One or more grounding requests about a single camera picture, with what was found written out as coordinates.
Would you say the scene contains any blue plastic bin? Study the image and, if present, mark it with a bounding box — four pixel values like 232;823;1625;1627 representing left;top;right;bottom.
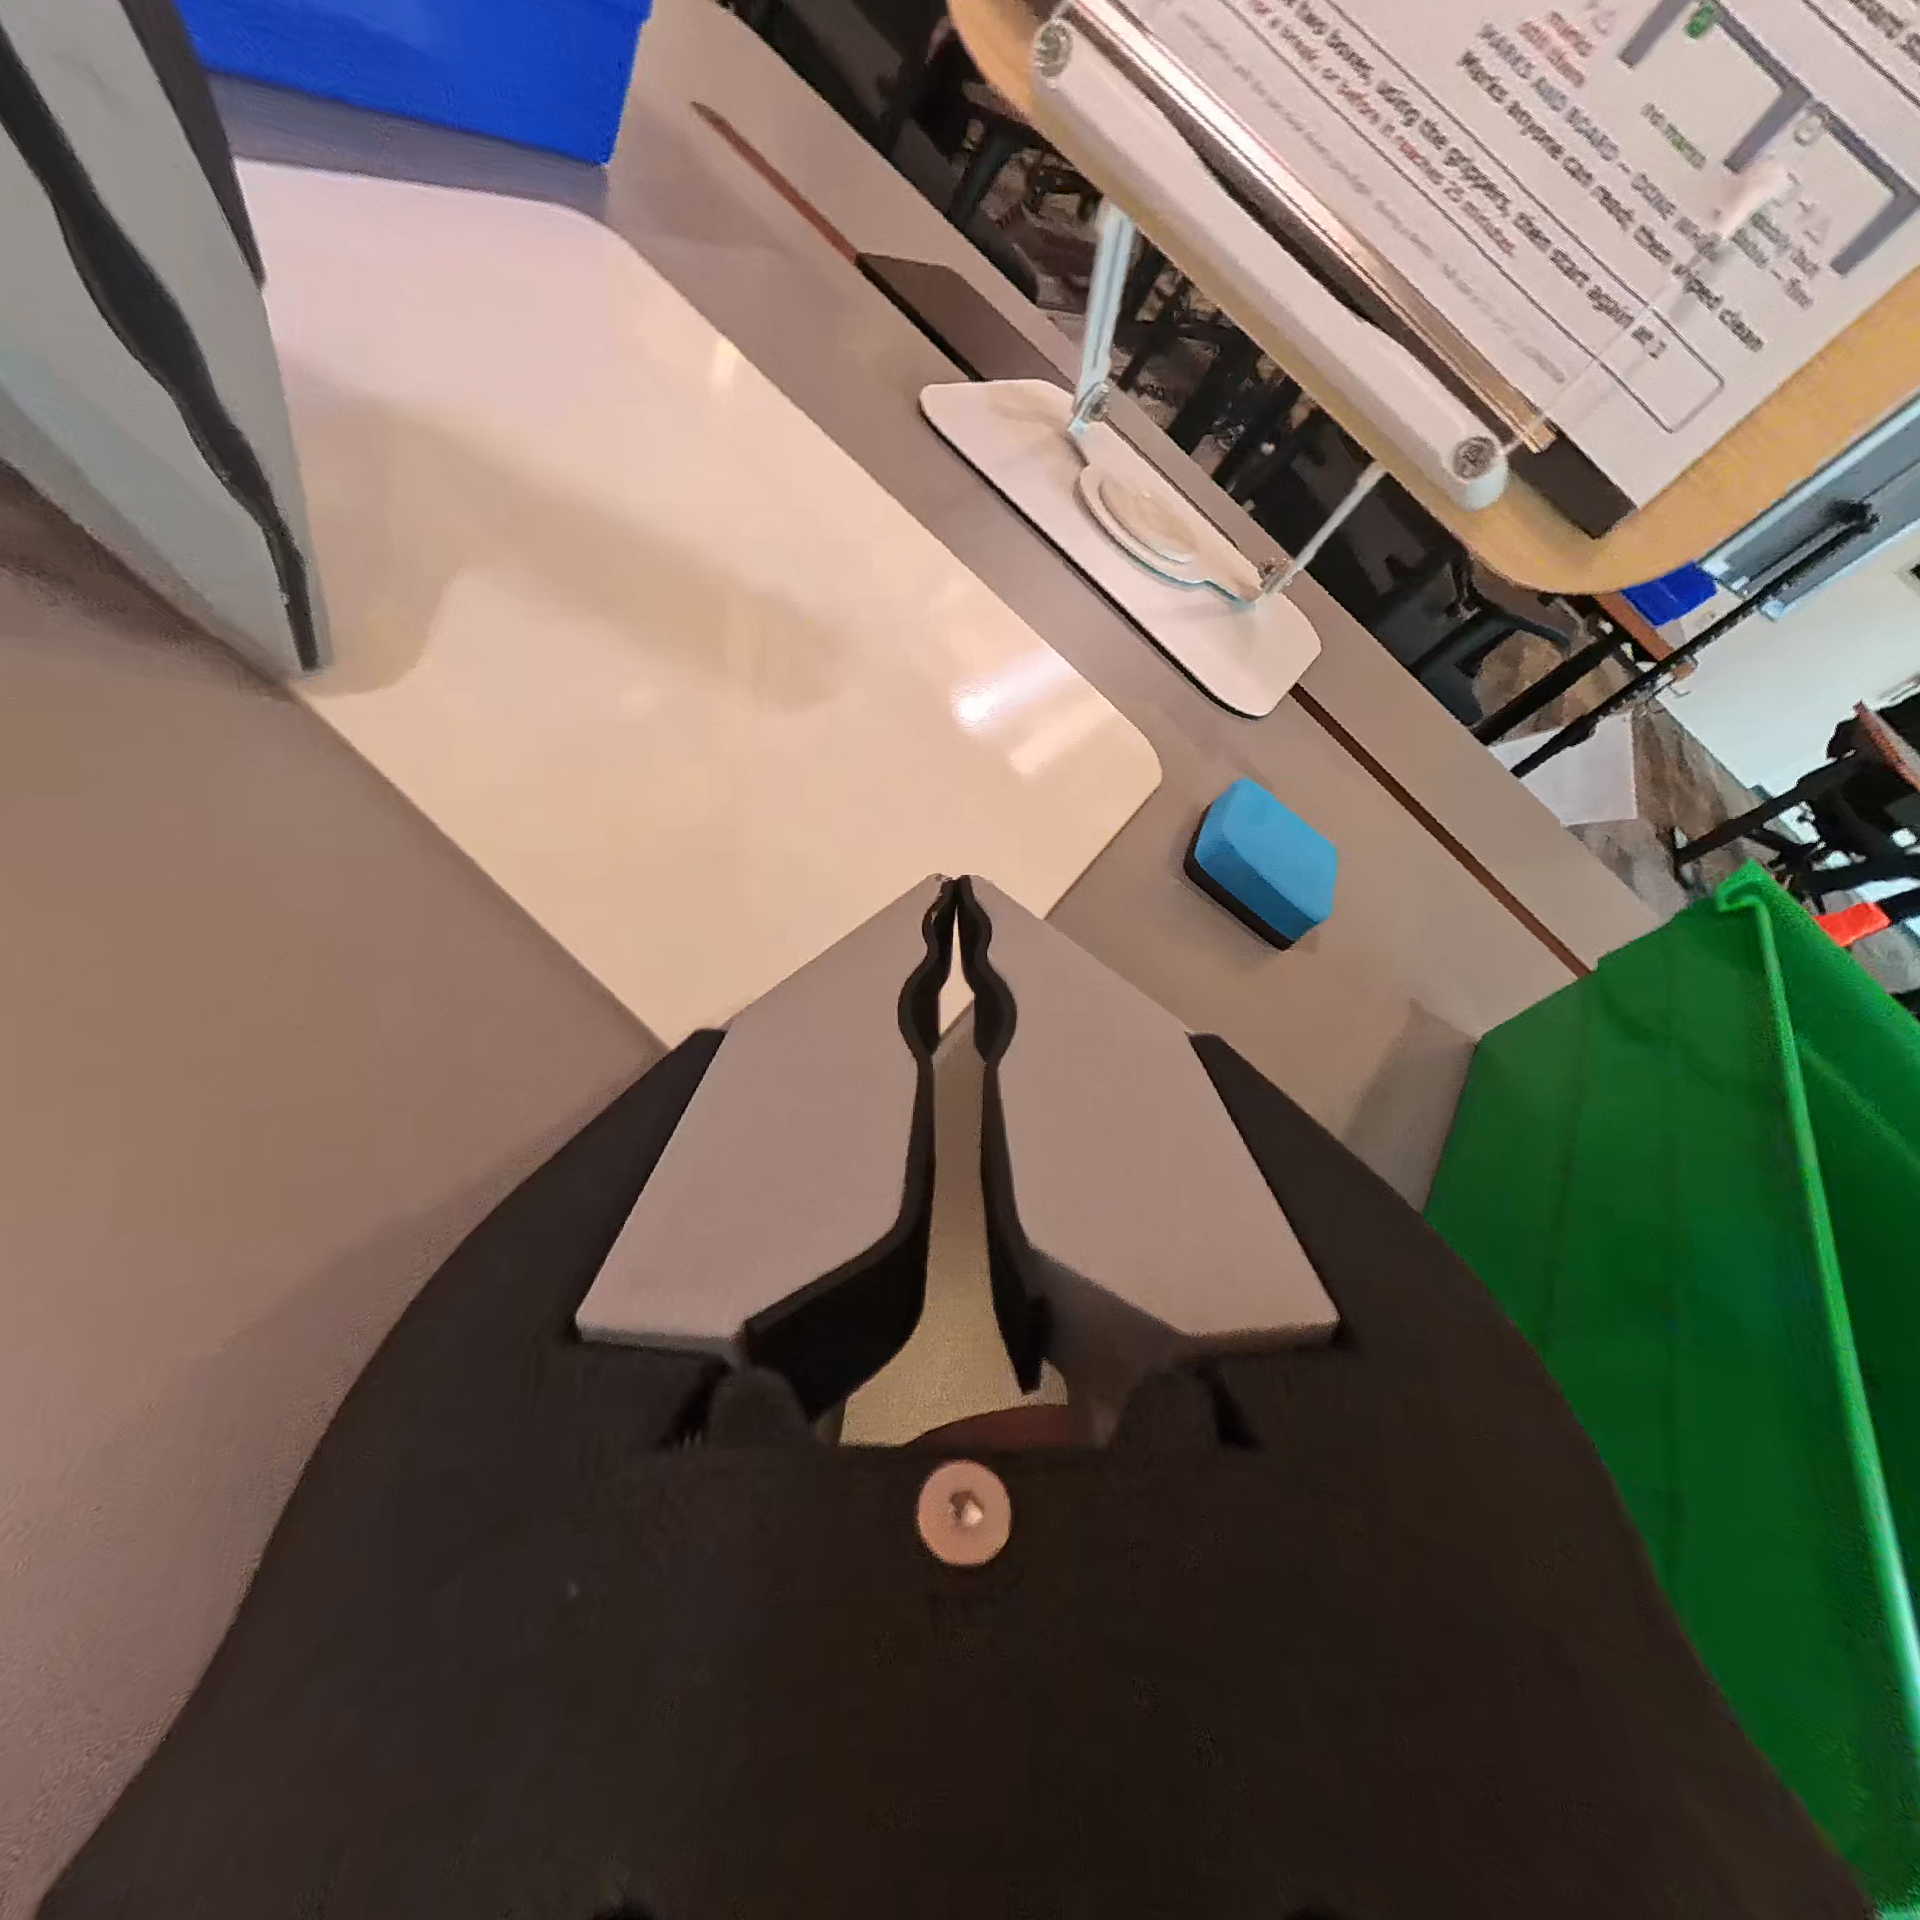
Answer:
174;0;652;166

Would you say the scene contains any printed instruction sheet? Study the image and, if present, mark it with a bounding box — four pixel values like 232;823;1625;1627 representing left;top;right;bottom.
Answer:
1118;0;1920;514

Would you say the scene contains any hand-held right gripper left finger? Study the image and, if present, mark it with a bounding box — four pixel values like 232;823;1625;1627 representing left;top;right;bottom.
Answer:
575;874;963;1422

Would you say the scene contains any green plastic bin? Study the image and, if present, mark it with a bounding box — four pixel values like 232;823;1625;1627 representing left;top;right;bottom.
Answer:
1422;860;1920;1920

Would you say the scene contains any instruction sheet on stand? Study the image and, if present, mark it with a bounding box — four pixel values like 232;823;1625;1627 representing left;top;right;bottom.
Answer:
918;0;1920;718

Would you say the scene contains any black desk cable cover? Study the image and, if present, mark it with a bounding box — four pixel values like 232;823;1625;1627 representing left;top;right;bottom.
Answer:
855;252;1052;385

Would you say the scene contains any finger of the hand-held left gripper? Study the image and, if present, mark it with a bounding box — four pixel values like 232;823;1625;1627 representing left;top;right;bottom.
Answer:
0;93;325;676
0;0;330;669

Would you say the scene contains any white whiteboard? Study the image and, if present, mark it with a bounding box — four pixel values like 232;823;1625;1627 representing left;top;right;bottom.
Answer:
232;158;1163;1050

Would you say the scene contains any blue whiteboard eraser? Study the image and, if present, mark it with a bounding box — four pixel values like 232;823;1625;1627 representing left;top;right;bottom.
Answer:
1181;778;1341;950

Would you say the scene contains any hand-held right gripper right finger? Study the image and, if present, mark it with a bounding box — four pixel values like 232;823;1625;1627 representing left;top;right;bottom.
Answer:
953;874;1341;1426

